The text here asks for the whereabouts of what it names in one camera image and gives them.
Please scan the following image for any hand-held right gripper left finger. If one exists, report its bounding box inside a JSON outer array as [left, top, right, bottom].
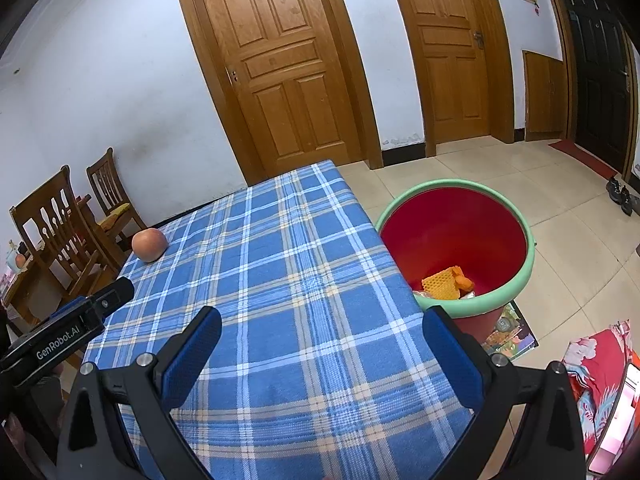
[[54, 305, 223, 480]]

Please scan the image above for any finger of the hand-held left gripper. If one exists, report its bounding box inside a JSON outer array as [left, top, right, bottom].
[[50, 276, 136, 322]]

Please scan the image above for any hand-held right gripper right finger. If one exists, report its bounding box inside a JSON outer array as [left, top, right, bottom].
[[422, 305, 587, 480]]

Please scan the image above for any large yellow foam fruit net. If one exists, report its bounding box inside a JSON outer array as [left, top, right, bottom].
[[421, 265, 460, 301]]

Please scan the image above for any orange peel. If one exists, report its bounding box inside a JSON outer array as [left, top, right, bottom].
[[451, 266, 476, 292]]

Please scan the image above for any red bucket with green rim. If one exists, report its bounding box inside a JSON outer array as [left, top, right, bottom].
[[375, 178, 536, 343]]

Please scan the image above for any wooden side table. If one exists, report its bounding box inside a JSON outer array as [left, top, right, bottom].
[[0, 252, 68, 328]]

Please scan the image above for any round orange-pink apple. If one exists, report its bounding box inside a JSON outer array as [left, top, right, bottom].
[[131, 228, 168, 263]]

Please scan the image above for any colourful magazine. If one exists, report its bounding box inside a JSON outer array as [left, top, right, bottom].
[[482, 300, 540, 361]]

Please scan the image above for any yellow seat cushion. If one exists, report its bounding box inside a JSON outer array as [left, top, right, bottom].
[[97, 203, 133, 226]]

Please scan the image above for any wooden chair with slatted back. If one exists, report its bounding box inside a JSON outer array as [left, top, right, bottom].
[[10, 165, 118, 306]]

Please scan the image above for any wooden chair with yellow cushion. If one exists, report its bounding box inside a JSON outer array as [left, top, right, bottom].
[[86, 147, 147, 248]]

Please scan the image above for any blue plaid blanket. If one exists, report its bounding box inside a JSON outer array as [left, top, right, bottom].
[[82, 160, 476, 480]]

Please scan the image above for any smartphone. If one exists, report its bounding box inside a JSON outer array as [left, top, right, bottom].
[[587, 360, 640, 476]]

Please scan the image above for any red doormat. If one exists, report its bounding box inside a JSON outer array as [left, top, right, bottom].
[[547, 139, 618, 181]]

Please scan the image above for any panelled wooden door with decoration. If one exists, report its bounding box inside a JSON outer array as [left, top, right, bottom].
[[382, 0, 516, 158]]

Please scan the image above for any black entrance door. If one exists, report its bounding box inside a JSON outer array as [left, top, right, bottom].
[[542, 0, 640, 176]]

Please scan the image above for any wooden wall cabinet panel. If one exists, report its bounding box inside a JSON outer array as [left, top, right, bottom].
[[522, 50, 570, 142]]

